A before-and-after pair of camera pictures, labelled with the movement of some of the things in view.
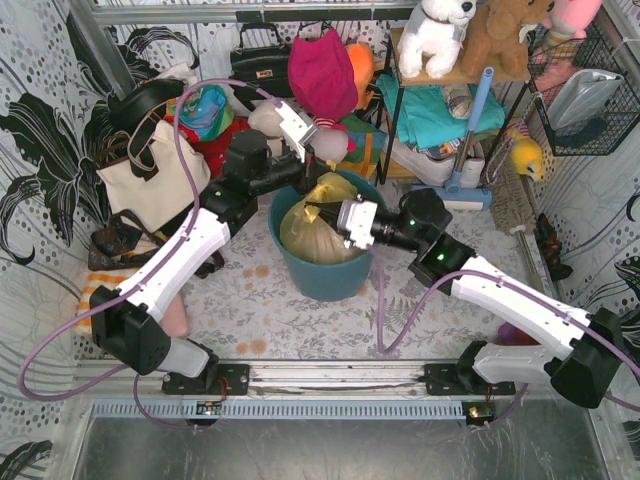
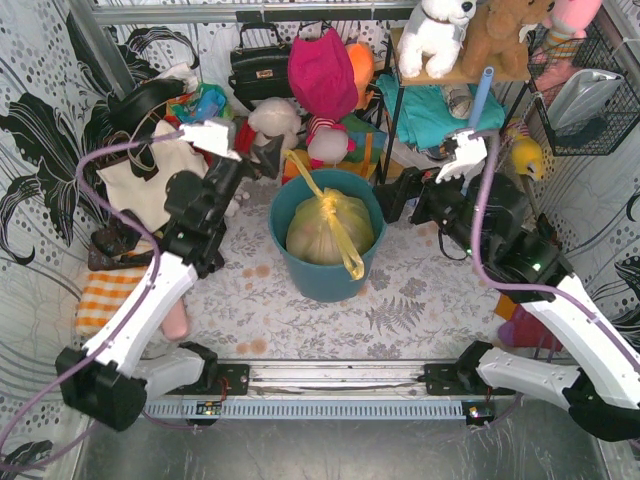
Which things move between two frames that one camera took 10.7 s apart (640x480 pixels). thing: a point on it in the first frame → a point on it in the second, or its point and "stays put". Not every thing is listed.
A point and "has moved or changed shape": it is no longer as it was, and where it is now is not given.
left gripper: (304, 172) → (248, 163)
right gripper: (332, 216) → (417, 198)
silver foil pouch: (582, 97) stays put
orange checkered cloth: (99, 280) stays put
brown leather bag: (124, 239) stays put
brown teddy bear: (493, 39) stays put
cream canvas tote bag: (157, 204) stays put
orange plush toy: (362, 60) stays put
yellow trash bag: (312, 234) has moved or changed shape
